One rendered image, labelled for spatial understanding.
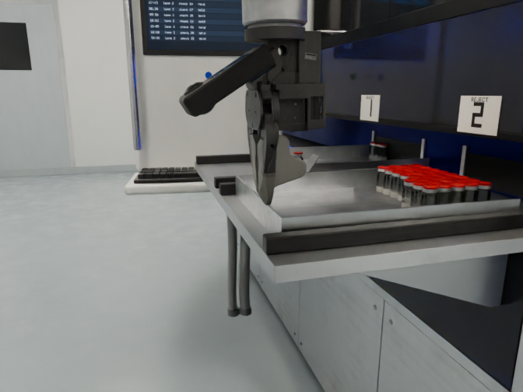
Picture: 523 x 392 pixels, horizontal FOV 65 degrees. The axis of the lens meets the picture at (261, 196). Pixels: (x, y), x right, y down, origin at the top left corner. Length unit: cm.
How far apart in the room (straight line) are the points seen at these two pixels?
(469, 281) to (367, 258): 26
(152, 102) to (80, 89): 460
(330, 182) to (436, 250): 31
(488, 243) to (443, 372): 41
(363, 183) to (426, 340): 35
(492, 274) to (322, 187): 30
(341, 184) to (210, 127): 71
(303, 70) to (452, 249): 27
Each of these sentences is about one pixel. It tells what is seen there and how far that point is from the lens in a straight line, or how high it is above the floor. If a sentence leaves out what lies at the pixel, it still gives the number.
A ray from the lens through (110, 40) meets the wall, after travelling 598.
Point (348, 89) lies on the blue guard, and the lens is 114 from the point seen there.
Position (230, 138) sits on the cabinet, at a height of 91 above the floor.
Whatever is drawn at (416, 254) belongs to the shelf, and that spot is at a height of 87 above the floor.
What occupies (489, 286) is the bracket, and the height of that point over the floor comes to 77.
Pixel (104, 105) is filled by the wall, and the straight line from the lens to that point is 595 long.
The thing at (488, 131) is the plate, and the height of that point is 100.
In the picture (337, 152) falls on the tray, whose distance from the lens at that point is 115.
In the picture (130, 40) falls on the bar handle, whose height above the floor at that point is 121.
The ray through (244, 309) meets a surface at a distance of 172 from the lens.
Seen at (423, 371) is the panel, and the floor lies 50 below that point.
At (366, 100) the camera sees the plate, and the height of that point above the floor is 104.
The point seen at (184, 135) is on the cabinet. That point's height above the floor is 92.
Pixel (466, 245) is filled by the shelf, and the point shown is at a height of 88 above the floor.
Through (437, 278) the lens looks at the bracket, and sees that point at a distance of 66.
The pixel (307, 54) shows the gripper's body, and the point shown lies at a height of 110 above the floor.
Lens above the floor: 105
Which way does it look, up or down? 14 degrees down
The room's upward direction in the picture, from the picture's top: straight up
